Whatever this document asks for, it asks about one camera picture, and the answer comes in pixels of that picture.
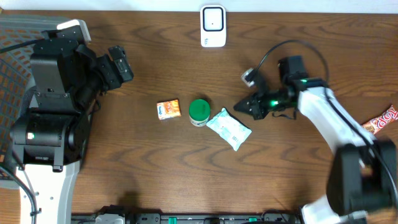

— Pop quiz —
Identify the light green wet wipes pack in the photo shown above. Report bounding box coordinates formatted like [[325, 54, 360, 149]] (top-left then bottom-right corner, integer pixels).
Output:
[[206, 108, 252, 151]]

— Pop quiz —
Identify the green lid white jar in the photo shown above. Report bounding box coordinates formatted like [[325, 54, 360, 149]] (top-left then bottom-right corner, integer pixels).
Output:
[[188, 99, 211, 127]]

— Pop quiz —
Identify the orange tissue pack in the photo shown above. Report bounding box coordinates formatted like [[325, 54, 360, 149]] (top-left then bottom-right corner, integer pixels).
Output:
[[156, 99, 182, 120]]

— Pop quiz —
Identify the orange red snack bag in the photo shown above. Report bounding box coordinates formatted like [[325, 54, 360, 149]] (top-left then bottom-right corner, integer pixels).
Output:
[[362, 105, 397, 134]]

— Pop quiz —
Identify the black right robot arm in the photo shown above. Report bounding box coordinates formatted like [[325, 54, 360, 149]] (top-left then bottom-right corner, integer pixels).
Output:
[[234, 56, 397, 223]]

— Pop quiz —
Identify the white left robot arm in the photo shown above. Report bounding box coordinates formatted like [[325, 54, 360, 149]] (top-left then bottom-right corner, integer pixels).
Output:
[[8, 37, 134, 223]]

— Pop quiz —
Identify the white barcode scanner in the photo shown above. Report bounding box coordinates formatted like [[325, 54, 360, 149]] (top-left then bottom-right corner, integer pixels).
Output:
[[200, 5, 226, 48]]

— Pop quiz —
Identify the grey plastic basket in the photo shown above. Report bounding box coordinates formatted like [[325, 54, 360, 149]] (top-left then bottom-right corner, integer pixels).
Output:
[[1, 14, 69, 171]]

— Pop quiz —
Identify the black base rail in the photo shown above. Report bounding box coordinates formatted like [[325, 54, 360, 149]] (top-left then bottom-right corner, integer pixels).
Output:
[[71, 205, 303, 224]]

